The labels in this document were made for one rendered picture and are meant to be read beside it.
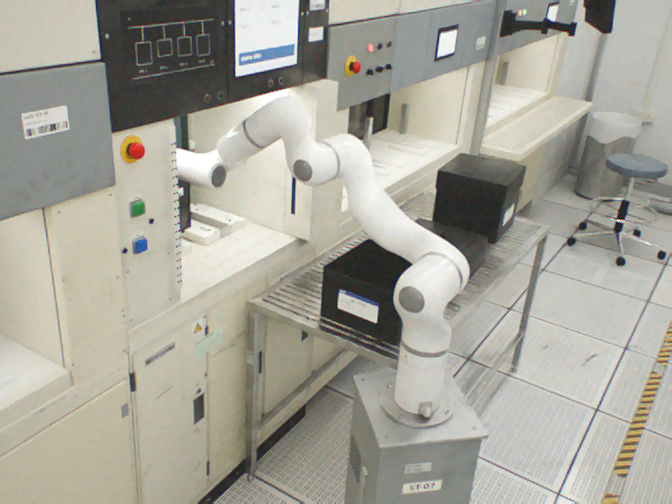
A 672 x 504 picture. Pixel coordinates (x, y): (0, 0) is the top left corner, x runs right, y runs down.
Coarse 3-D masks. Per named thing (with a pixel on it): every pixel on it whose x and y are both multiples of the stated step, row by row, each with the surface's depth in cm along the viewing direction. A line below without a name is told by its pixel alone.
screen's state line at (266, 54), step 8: (264, 48) 191; (272, 48) 194; (280, 48) 197; (288, 48) 200; (240, 56) 183; (248, 56) 186; (256, 56) 189; (264, 56) 192; (272, 56) 195; (280, 56) 198; (240, 64) 184; (248, 64) 187
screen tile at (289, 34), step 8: (280, 0) 191; (288, 0) 194; (296, 0) 197; (272, 8) 189; (280, 8) 192; (288, 8) 195; (272, 16) 190; (280, 16) 193; (288, 16) 196; (288, 24) 197; (272, 32) 192; (280, 32) 195; (288, 32) 198; (272, 40) 193; (280, 40) 196
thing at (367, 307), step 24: (336, 264) 211; (360, 264) 226; (384, 264) 225; (408, 264) 220; (336, 288) 204; (360, 288) 199; (384, 288) 225; (336, 312) 207; (360, 312) 202; (384, 312) 197; (384, 336) 200
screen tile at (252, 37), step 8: (240, 8) 178; (248, 8) 181; (256, 8) 183; (240, 16) 179; (248, 16) 181; (256, 16) 184; (264, 16) 187; (264, 24) 188; (240, 32) 181; (248, 32) 183; (256, 32) 186; (264, 32) 189; (240, 40) 181; (248, 40) 184; (256, 40) 187; (264, 40) 190
